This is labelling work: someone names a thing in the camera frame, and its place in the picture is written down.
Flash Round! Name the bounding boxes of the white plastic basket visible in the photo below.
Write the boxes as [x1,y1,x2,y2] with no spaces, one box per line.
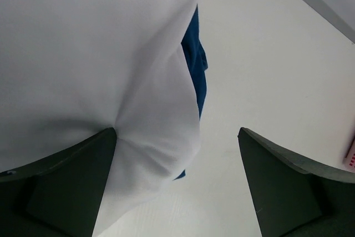
[343,140,355,173]

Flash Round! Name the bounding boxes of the folded blue t shirt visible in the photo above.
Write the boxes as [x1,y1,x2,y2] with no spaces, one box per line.
[170,9,208,179]

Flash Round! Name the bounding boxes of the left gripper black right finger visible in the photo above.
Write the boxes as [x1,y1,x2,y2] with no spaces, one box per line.
[238,128,354,236]

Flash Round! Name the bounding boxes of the white t shirt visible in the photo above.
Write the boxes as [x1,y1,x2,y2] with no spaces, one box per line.
[1,0,200,236]

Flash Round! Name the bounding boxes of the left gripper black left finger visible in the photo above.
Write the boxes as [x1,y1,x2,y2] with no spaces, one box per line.
[1,128,116,236]

